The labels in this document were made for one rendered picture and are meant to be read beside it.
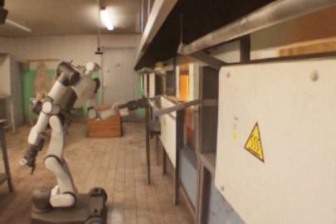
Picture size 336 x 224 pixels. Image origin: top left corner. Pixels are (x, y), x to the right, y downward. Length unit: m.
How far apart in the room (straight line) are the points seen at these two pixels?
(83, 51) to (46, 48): 1.09
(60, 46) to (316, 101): 6.49
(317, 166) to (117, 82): 6.09
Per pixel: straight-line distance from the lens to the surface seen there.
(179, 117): 1.46
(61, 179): 1.97
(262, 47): 0.71
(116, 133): 4.82
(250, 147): 0.54
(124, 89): 6.31
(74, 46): 6.53
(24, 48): 7.04
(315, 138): 0.38
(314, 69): 0.38
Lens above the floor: 1.30
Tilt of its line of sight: 6 degrees down
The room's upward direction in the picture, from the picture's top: straight up
